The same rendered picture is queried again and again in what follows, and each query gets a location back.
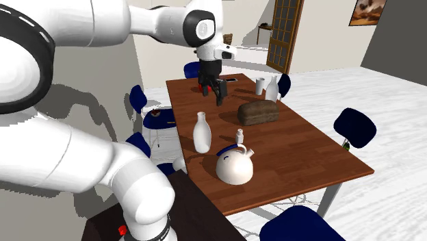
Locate tall white bottle vase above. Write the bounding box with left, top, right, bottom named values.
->
left=265, top=75, right=280, bottom=103

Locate brown wooden table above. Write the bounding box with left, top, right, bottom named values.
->
left=166, top=73, right=376, bottom=218

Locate white kettle with blue handle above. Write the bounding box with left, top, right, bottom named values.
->
left=215, top=143, right=255, bottom=186

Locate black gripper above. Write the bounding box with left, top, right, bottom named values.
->
left=198, top=60, right=229, bottom=107

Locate brown bread loaf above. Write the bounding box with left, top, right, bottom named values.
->
left=237, top=99, right=281, bottom=127

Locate brown glazed door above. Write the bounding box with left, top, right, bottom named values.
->
left=266, top=0, right=305, bottom=75

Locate blue chair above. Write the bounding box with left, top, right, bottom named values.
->
left=276, top=73, right=292, bottom=99
left=183, top=61, right=202, bottom=79
left=233, top=194, right=346, bottom=241
left=333, top=107, right=378, bottom=152
left=129, top=84, right=179, bottom=149

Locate framed wall picture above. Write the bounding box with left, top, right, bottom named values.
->
left=348, top=0, right=388, bottom=27

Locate brown side table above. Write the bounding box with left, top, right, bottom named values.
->
left=256, top=22, right=274, bottom=46

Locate white cup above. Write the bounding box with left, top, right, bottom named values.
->
left=255, top=77, right=266, bottom=96

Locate dark robot stand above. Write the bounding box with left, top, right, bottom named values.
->
left=81, top=168, right=248, bottom=241

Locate wide white bottle vase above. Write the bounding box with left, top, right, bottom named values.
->
left=192, top=111, right=213, bottom=154

